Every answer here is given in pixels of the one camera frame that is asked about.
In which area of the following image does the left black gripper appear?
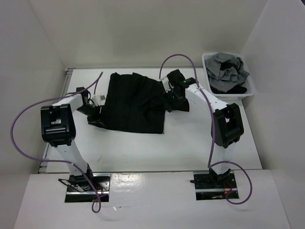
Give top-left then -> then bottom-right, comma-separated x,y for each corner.
76,104 -> 108,128

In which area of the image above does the black skirt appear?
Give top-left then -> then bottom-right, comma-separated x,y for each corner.
102,73 -> 190,134

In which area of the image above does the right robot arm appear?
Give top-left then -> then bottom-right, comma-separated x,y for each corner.
160,70 -> 244,187

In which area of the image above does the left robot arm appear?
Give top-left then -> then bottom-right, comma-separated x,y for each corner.
41,87 -> 105,191

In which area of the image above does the white plastic basket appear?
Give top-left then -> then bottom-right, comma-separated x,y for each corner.
202,52 -> 255,101

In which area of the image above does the black garment in basket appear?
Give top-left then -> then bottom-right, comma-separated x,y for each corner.
207,60 -> 249,94

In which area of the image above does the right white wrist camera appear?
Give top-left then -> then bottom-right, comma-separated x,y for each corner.
160,76 -> 171,92

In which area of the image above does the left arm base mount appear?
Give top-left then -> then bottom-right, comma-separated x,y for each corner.
58,173 -> 111,203

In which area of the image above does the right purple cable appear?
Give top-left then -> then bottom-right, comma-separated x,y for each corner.
159,54 -> 253,205

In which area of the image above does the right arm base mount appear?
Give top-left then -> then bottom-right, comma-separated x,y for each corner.
190,171 -> 239,200

